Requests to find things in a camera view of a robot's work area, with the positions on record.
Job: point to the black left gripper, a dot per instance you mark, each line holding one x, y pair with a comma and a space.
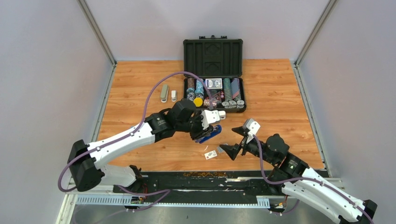
201, 133

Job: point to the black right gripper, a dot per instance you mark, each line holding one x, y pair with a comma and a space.
232, 150

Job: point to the blue stapler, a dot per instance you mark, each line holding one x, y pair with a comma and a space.
216, 130

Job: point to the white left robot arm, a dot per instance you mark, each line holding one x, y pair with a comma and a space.
87, 162

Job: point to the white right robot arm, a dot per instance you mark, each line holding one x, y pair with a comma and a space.
290, 175

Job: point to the small white stapler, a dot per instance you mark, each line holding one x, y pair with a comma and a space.
173, 95

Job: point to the grey-green stapler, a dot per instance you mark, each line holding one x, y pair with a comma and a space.
164, 93

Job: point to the yellow poker chip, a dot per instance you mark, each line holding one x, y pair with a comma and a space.
198, 102

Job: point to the blue playing card deck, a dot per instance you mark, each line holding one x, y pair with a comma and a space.
214, 83

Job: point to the black poker chip case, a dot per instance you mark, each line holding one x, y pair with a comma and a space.
215, 58

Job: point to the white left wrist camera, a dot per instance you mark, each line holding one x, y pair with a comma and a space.
209, 118

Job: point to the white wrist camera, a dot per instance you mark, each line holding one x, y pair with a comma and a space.
251, 127
209, 118

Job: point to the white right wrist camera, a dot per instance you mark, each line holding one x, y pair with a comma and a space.
251, 127

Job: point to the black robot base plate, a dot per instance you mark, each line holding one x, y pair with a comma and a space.
206, 187

